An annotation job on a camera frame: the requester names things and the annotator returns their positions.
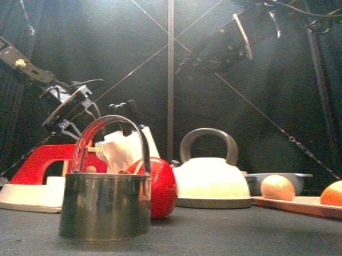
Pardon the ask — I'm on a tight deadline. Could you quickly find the diagonal brace wire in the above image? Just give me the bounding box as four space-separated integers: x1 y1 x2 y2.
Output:
0 0 225 178
129 0 342 181

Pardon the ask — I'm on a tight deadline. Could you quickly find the tan toy egg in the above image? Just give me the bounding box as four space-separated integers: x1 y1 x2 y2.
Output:
260 174 297 202

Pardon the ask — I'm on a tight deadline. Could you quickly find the red toy iron white base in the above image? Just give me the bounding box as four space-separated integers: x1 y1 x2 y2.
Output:
0 143 110 214

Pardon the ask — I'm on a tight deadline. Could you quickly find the vertical metal frame pole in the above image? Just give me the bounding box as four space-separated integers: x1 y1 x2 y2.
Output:
166 0 177 162

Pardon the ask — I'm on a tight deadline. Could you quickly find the wooden cutting board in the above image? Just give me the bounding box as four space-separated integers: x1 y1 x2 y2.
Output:
250 195 342 220

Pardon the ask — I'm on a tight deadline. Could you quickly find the steel pot with bail handle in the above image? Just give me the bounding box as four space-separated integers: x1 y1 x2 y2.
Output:
58 114 154 242

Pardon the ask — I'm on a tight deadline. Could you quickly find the orange toy fruit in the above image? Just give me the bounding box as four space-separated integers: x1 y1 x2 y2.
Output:
320 180 342 207

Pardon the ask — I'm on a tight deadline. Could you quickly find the black cable bundle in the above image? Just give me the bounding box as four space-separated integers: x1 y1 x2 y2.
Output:
262 0 342 31

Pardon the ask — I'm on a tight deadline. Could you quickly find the red toy apple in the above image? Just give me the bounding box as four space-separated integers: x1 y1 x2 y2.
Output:
127 157 179 220

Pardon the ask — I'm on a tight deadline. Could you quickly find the slanted metal frame pole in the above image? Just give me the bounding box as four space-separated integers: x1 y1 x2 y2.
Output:
305 19 342 178

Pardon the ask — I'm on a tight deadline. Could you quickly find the white paper carton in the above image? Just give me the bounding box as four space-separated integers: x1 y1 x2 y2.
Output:
101 125 162 174

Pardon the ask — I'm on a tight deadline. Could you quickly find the white kettle grey handle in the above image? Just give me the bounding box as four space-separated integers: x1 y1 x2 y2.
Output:
173 127 254 210

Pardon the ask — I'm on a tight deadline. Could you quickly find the grey toy pan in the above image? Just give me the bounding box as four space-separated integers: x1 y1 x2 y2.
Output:
244 172 314 197

